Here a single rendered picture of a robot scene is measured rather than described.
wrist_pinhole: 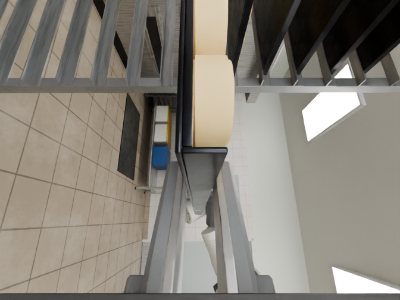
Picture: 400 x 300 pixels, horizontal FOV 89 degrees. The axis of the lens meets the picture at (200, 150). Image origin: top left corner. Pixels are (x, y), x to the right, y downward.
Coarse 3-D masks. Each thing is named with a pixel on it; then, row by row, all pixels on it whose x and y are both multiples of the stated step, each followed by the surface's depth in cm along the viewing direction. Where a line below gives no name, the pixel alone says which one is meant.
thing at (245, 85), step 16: (16, 80) 56; (48, 80) 56; (80, 80) 56; (112, 80) 56; (144, 80) 56; (176, 80) 56; (240, 80) 57; (256, 80) 57; (272, 80) 57; (288, 80) 57; (304, 80) 57; (320, 80) 57; (336, 80) 57; (352, 80) 57; (368, 80) 57; (384, 80) 57
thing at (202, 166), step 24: (192, 0) 8; (192, 24) 7; (192, 48) 7; (192, 72) 7; (192, 96) 6; (192, 120) 6; (192, 144) 6; (192, 168) 7; (216, 168) 7; (192, 192) 13
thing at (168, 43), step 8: (168, 0) 66; (168, 8) 65; (168, 16) 64; (168, 24) 63; (168, 32) 62; (168, 40) 61; (168, 48) 60; (168, 56) 59; (168, 64) 58; (160, 72) 54; (168, 72) 57; (160, 80) 53; (168, 80) 56
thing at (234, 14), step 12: (228, 0) 55; (240, 0) 39; (252, 0) 36; (228, 12) 55; (240, 12) 40; (228, 24) 55; (240, 24) 40; (228, 36) 56; (240, 36) 43; (228, 48) 56; (240, 48) 46
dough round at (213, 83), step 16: (208, 64) 9; (224, 64) 9; (208, 80) 9; (224, 80) 9; (208, 96) 9; (224, 96) 9; (208, 112) 9; (224, 112) 9; (208, 128) 9; (224, 128) 10; (208, 144) 10; (224, 144) 10
